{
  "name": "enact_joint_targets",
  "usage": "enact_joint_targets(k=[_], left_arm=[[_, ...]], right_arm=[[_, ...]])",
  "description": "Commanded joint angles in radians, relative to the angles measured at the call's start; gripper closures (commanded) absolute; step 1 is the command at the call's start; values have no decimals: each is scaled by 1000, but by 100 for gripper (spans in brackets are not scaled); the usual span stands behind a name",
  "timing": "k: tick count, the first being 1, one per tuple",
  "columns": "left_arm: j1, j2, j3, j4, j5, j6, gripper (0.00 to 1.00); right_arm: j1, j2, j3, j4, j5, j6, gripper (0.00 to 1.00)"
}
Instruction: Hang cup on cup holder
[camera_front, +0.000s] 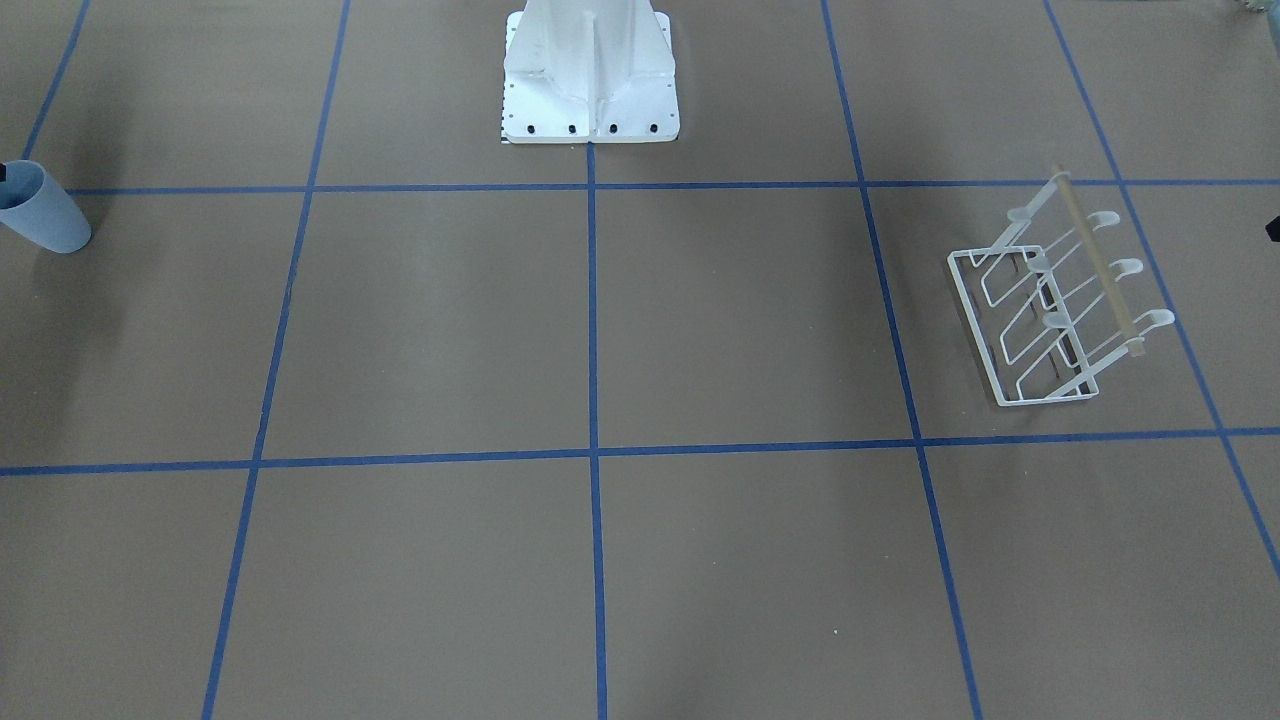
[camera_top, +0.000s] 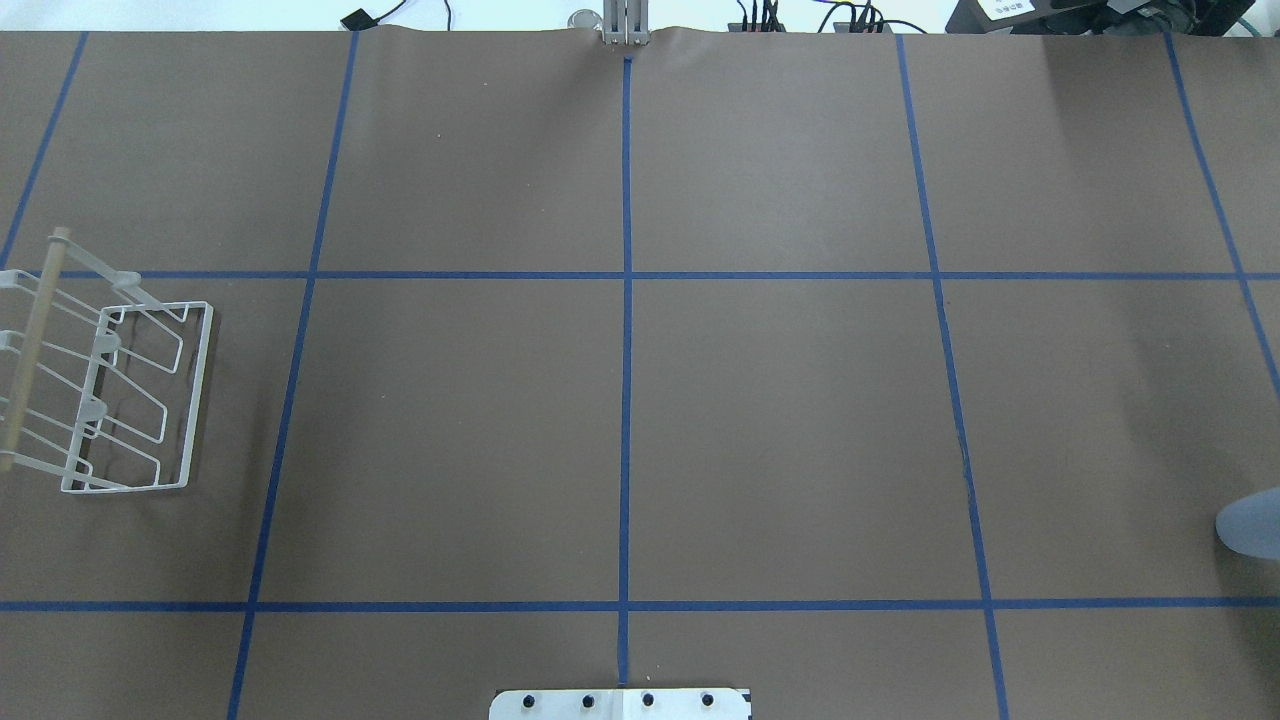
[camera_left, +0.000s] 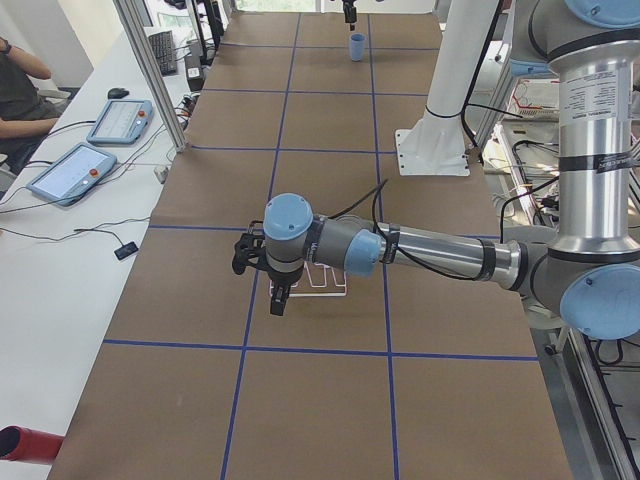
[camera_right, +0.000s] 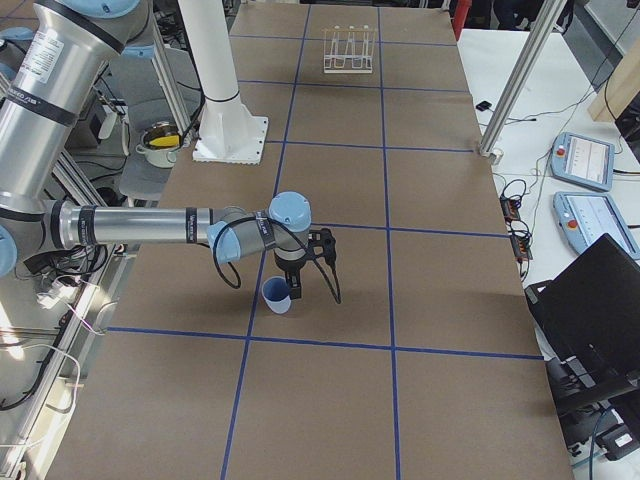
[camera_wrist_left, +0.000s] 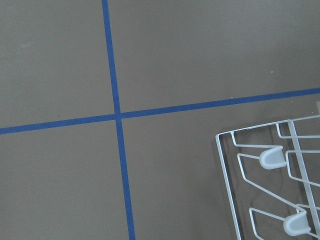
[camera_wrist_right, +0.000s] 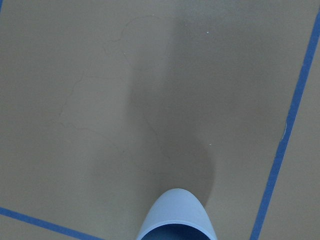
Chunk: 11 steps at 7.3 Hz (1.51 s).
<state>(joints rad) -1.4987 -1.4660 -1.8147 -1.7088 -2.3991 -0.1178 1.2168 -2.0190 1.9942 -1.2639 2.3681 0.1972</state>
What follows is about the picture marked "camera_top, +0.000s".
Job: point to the light blue plastic cup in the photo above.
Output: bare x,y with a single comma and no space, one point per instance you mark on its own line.
1250,526

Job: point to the brown paper table cover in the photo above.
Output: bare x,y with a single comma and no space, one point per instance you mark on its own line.
887,377

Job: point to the small black adapter box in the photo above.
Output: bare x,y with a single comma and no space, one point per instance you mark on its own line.
359,21

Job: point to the grey aluminium frame post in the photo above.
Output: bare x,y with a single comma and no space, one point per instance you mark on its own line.
625,22

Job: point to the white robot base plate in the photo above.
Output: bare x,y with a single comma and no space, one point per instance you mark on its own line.
623,703

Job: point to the white wire cup rack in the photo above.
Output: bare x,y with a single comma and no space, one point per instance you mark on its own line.
103,381

